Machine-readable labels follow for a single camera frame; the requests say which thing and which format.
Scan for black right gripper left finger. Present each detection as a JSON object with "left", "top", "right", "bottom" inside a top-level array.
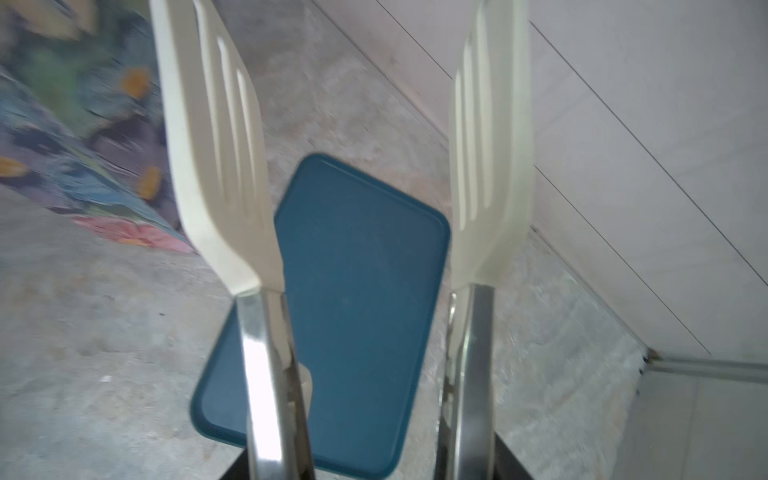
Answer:
[{"left": 220, "top": 449, "right": 251, "bottom": 480}]

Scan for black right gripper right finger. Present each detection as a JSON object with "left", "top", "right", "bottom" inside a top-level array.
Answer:
[{"left": 493, "top": 433, "right": 532, "bottom": 480}]

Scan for dark teal plastic tray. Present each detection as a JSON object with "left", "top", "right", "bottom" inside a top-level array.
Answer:
[{"left": 189, "top": 152, "right": 452, "bottom": 480}]

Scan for aluminium corner post right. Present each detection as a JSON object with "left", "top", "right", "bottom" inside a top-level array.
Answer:
[{"left": 645, "top": 351, "right": 767, "bottom": 384}]

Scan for floral paper bag white handles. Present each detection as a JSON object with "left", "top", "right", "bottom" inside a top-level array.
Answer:
[{"left": 1, "top": 1, "right": 191, "bottom": 253}]

